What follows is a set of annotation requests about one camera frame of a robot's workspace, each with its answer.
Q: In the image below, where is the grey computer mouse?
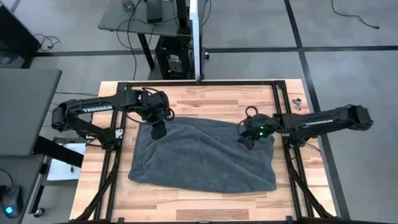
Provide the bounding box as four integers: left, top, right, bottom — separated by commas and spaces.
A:
121, 0, 136, 12

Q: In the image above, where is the black phone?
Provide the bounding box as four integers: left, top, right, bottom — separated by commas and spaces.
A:
146, 0, 163, 24

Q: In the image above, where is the black computer tower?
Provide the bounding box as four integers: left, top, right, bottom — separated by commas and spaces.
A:
154, 34, 206, 80

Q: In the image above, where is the grey terry towel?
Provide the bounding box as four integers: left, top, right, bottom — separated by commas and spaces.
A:
127, 116, 277, 194

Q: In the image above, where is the large grey desk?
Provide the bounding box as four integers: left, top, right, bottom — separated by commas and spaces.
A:
0, 68, 62, 156

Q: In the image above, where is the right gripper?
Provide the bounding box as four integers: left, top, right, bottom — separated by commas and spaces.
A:
238, 113, 280, 151

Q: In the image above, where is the white vertical post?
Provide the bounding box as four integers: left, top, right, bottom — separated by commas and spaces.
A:
189, 0, 203, 81

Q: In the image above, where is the small grey desk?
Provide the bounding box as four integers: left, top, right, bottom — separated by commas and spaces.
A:
98, 0, 208, 37

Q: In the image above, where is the white paper sheet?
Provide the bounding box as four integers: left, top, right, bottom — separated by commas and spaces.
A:
46, 142, 87, 182

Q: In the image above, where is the coiled black cable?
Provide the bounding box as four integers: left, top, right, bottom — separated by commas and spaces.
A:
33, 33, 62, 52

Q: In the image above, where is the black desk leg bar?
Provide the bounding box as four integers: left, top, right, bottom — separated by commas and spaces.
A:
32, 136, 85, 168

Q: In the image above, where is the black floor cable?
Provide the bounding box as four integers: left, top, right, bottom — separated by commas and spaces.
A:
330, 0, 380, 30

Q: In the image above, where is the black mouse with light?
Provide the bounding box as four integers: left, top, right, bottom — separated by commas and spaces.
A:
1, 185, 23, 218

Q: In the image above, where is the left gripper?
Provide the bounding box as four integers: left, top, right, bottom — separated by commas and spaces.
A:
136, 88, 175, 141

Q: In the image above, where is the black monitor stand pole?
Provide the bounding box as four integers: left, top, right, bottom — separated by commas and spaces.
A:
175, 0, 191, 34

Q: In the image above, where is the black aluminium table frame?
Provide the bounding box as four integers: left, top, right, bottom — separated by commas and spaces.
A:
74, 80, 335, 224

